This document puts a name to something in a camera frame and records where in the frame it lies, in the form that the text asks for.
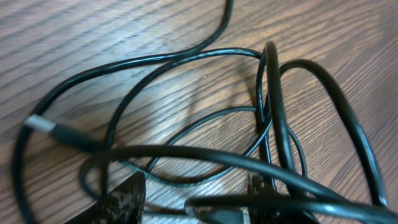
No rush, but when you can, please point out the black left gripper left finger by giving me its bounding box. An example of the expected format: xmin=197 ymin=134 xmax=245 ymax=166
xmin=65 ymin=172 xmax=146 ymax=224

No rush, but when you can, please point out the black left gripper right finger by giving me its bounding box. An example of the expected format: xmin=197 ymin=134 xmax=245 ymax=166
xmin=248 ymin=174 xmax=318 ymax=224

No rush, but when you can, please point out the thin black short cable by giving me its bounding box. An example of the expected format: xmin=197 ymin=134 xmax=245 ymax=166
xmin=118 ymin=52 xmax=308 ymax=187

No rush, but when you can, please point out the black cable silver USB plug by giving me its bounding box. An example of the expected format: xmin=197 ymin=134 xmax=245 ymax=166
xmin=79 ymin=42 xmax=397 ymax=223

